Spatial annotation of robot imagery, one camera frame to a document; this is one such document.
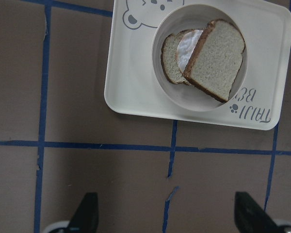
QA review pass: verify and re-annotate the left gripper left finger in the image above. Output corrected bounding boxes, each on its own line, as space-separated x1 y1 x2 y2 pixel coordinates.
67 193 98 233

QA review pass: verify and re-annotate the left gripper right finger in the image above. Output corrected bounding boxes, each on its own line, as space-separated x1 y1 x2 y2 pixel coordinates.
234 192 276 233

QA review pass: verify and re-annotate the white bread slice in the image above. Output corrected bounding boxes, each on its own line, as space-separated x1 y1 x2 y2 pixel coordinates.
183 19 245 103

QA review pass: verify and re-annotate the cream round plate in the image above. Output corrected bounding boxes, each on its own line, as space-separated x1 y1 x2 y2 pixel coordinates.
152 3 248 112

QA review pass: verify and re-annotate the bread slice under egg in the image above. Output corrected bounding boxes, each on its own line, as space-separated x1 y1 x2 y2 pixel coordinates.
161 29 194 85

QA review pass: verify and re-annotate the cream bear tray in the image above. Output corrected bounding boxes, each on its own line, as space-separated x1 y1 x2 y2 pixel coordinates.
104 0 291 130

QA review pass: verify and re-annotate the fried egg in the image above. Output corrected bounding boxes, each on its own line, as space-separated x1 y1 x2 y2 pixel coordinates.
176 29 203 73

